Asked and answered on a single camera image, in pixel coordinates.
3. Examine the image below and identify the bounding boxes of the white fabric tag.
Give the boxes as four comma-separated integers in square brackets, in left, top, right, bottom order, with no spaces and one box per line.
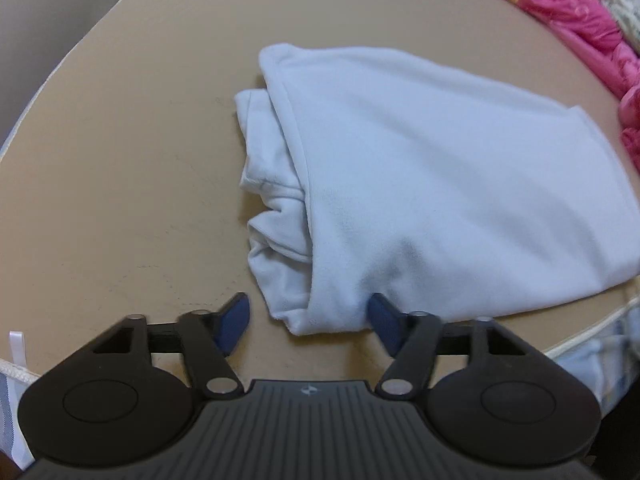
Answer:
[8,330,29,367]

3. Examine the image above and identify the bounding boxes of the pale patterned garment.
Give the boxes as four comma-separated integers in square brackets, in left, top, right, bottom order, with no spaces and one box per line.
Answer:
[570,0,640,55]

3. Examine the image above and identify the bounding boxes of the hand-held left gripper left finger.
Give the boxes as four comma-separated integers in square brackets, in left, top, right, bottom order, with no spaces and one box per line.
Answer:
[92,292,251,399]

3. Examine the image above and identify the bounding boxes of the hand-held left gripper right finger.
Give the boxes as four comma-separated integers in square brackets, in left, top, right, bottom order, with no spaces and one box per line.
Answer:
[367,293,544,400]

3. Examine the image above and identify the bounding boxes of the white long-sleeved shirt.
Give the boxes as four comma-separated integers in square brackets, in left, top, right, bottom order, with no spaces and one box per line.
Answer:
[234,44,640,336]

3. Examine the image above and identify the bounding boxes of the pink floral quilt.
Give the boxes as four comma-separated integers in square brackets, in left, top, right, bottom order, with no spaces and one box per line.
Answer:
[450,0,640,171]

